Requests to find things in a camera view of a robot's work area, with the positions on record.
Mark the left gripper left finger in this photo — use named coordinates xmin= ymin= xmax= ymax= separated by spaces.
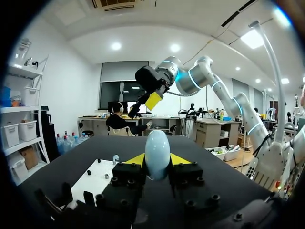
xmin=95 ymin=153 xmax=147 ymax=225

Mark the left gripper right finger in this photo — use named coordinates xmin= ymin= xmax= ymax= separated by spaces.
xmin=169 ymin=153 xmax=223 ymax=217

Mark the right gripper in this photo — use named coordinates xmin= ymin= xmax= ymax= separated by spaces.
xmin=127 ymin=66 xmax=173 ymax=119

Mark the pale blue earbud case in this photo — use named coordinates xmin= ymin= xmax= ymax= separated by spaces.
xmin=144 ymin=130 xmax=171 ymax=182

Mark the white plate with black stands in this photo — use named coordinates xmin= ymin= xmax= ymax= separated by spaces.
xmin=34 ymin=156 xmax=121 ymax=215

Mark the person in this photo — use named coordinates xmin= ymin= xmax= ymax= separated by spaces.
xmin=105 ymin=101 xmax=153 ymax=137

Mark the white cable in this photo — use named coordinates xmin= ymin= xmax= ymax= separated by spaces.
xmin=166 ymin=89 xmax=191 ymax=97

